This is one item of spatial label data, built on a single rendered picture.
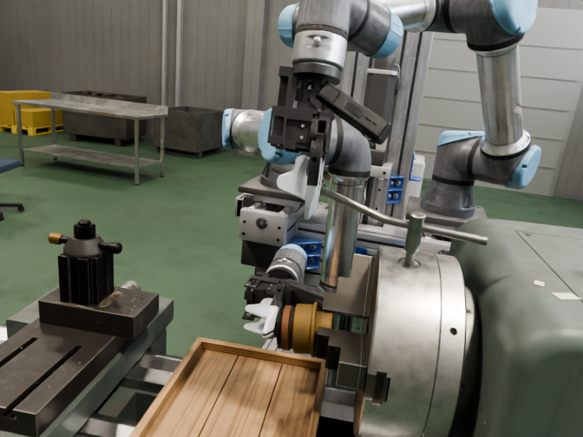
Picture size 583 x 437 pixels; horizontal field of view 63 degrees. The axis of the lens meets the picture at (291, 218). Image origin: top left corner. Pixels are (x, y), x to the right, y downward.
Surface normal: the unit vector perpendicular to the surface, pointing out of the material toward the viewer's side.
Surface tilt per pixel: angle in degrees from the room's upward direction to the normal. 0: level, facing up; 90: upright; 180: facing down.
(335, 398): 25
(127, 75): 90
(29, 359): 0
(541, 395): 90
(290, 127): 76
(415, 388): 81
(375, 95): 90
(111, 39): 90
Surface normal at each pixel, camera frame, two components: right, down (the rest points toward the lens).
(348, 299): -0.08, -0.31
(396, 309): -0.04, -0.51
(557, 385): -0.17, 0.27
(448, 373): -0.12, -0.07
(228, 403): 0.09, -0.95
